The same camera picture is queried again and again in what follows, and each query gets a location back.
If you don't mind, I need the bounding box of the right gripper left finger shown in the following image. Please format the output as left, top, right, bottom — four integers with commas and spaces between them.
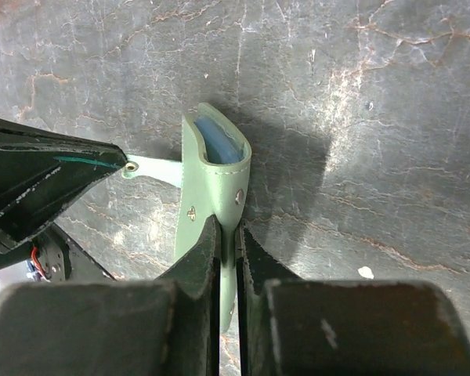
0, 217, 220, 375

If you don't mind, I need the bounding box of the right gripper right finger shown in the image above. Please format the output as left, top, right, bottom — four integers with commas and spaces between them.
236, 227, 470, 375

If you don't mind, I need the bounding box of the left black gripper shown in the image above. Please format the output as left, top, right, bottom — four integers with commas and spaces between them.
0, 119, 128, 290

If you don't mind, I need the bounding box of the green card holder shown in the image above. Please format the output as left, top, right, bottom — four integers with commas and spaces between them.
122, 103, 251, 332

